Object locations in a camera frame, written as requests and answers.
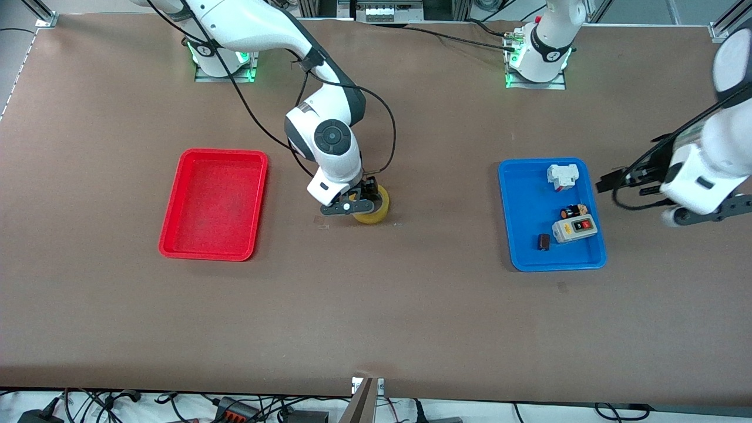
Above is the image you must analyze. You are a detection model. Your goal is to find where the yellow tape roll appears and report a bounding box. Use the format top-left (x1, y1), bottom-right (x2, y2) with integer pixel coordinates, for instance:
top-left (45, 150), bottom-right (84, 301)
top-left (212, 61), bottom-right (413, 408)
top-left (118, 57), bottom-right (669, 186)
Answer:
top-left (351, 185), bottom-right (390, 225)

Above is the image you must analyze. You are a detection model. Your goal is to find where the white electrical plug block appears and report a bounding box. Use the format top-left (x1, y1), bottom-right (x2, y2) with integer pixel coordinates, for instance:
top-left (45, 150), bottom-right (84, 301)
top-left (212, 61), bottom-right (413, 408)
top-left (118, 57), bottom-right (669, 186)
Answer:
top-left (546, 163), bottom-right (580, 192)

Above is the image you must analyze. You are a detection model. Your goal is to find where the blue plastic tray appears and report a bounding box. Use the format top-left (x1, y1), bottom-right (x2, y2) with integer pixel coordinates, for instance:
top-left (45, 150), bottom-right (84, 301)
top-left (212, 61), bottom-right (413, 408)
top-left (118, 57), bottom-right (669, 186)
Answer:
top-left (498, 157), bottom-right (607, 273)

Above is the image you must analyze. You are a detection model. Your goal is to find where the red plastic tray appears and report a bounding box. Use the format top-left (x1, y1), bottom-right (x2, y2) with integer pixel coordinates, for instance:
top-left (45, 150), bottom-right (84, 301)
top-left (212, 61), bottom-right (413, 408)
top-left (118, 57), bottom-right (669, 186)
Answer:
top-left (158, 148), bottom-right (269, 262)

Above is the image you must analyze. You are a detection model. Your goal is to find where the orange and black power strip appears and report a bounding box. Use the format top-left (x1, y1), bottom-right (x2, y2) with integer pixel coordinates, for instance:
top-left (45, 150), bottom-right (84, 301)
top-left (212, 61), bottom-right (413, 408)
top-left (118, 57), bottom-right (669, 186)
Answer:
top-left (213, 397), bottom-right (263, 423)

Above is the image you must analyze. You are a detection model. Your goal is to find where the black power adapter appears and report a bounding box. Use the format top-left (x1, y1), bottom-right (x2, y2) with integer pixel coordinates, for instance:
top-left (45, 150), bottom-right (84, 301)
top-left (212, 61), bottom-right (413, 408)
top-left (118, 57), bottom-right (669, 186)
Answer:
top-left (18, 397), bottom-right (65, 423)

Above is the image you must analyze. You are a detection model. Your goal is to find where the grey push-button switch box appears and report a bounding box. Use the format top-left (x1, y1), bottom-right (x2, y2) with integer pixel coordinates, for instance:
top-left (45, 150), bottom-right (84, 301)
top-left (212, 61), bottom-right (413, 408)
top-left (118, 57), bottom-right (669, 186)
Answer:
top-left (552, 214), bottom-right (598, 244)

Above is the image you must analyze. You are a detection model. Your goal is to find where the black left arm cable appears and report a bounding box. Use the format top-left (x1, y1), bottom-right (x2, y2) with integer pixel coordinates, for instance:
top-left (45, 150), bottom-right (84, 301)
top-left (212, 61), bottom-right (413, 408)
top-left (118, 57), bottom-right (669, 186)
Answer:
top-left (613, 82), bottom-right (752, 211)

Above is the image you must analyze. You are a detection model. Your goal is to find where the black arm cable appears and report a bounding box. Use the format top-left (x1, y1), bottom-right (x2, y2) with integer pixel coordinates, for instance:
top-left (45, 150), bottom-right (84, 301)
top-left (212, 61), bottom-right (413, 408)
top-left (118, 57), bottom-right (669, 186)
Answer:
top-left (613, 82), bottom-right (752, 211)
top-left (146, 0), bottom-right (398, 178)

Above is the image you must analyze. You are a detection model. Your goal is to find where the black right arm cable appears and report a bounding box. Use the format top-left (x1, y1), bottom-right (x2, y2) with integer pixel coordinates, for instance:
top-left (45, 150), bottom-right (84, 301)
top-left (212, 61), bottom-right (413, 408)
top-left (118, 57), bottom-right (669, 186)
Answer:
top-left (146, 0), bottom-right (398, 178)

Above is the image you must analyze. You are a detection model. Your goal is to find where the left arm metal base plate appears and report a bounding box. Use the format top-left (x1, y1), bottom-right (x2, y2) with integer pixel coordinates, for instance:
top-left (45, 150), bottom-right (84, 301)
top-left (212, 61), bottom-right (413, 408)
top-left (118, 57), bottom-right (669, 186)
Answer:
top-left (505, 29), bottom-right (568, 90)

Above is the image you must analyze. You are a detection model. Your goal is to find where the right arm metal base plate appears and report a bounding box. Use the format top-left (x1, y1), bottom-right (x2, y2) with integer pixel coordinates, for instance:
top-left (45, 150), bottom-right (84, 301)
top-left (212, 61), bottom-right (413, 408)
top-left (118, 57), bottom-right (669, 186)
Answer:
top-left (194, 50), bottom-right (260, 83)

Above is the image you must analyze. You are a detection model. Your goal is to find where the black cable on table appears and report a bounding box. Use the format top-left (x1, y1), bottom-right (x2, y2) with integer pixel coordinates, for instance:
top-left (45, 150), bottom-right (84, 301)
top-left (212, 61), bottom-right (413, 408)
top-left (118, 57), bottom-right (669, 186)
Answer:
top-left (405, 19), bottom-right (519, 51)

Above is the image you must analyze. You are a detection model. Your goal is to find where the aluminium frame with white device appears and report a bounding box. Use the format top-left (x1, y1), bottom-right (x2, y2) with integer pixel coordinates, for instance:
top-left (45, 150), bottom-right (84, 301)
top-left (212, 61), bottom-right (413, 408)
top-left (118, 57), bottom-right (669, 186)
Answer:
top-left (297, 0), bottom-right (471, 24)

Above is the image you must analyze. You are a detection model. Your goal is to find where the metal table edge bracket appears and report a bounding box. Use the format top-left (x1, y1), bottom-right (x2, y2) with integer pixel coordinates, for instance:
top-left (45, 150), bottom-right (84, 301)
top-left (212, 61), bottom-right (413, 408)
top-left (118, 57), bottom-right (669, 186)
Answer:
top-left (340, 376), bottom-right (385, 423)

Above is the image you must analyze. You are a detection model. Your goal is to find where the black looped floor cable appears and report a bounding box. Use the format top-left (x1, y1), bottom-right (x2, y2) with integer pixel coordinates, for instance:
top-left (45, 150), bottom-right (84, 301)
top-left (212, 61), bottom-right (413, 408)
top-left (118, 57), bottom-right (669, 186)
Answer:
top-left (593, 402), bottom-right (654, 421)

